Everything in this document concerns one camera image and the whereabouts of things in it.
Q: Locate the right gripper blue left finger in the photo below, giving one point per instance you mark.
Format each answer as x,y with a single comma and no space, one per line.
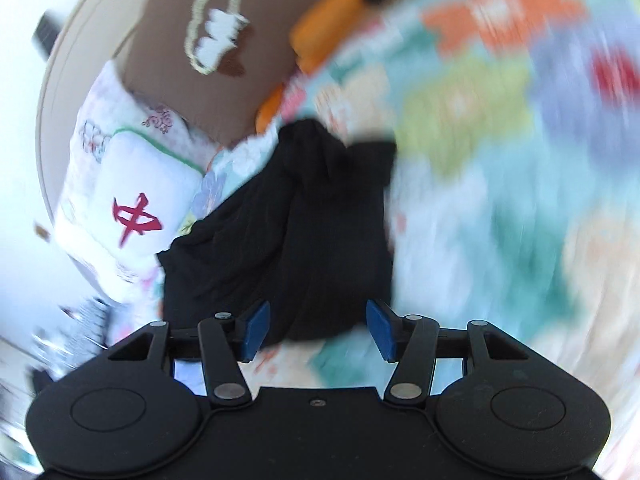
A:
226,340

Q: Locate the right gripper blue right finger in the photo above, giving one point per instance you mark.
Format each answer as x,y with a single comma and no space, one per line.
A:
409,342

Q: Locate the black garment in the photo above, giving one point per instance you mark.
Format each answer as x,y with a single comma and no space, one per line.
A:
306,235

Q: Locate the patterned bedside table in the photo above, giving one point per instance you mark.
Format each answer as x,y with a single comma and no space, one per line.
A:
51,354

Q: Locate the white pillow red character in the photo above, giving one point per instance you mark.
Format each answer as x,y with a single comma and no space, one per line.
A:
116,222

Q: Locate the pink floral pillow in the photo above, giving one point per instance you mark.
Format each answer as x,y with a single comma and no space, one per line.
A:
109,107

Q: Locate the floral quilt bedspread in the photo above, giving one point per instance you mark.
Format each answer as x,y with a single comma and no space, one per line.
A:
515,196

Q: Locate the brown cushion with emblem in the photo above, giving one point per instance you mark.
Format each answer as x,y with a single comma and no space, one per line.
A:
214,62

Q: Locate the orange black plush toy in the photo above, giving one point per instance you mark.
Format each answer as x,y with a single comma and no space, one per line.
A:
325,35

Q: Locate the small wall sticker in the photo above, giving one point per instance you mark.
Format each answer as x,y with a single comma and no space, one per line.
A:
46,33

